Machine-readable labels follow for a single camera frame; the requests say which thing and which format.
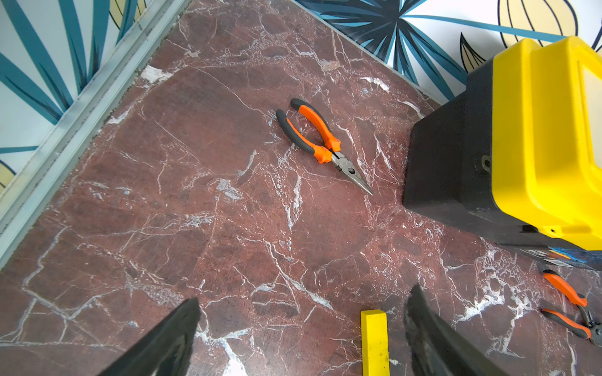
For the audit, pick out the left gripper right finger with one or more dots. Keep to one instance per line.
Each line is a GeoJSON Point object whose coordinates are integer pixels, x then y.
{"type": "Point", "coordinates": [437, 348]}

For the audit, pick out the yellow block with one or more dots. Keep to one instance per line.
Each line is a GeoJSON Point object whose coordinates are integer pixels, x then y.
{"type": "Point", "coordinates": [375, 352]}

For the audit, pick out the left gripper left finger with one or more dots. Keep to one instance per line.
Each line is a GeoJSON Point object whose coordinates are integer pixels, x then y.
{"type": "Point", "coordinates": [166, 349]}

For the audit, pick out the yellow black toolbox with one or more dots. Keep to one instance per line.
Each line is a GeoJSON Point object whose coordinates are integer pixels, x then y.
{"type": "Point", "coordinates": [516, 157]}

